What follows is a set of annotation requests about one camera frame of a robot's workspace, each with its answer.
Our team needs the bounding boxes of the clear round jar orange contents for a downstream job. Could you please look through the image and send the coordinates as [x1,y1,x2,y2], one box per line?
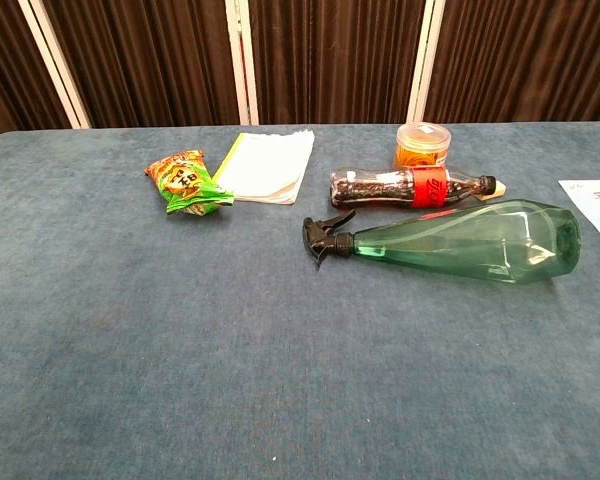
[392,123,454,171]

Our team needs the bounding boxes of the white printed card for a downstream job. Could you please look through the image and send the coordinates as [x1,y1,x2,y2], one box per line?
[558,179,600,242]

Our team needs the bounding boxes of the white notepad yellow spine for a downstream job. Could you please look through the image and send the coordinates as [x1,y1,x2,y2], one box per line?
[211,130,315,206]

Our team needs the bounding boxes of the brown pleated curtain panel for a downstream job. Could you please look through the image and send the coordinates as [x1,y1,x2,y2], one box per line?
[0,0,75,144]
[40,0,242,129]
[423,0,600,124]
[247,0,427,126]

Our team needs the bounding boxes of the small beige wooden block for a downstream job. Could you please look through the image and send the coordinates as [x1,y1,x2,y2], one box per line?
[482,180,509,202]

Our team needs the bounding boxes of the cola bottle with red label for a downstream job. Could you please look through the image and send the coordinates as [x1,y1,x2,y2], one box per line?
[329,164,497,210]

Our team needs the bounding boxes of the blue felt table cover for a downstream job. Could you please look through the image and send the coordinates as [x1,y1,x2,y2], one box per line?
[0,122,600,480]

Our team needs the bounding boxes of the green plastic bottle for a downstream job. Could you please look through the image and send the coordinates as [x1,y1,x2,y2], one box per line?
[302,198,582,286]

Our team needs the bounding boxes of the orange green snack bag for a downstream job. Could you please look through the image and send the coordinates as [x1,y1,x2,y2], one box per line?
[143,149,236,215]

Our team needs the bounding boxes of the white partition frame post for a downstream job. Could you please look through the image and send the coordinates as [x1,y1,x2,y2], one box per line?
[17,0,92,130]
[224,0,260,127]
[405,0,450,126]

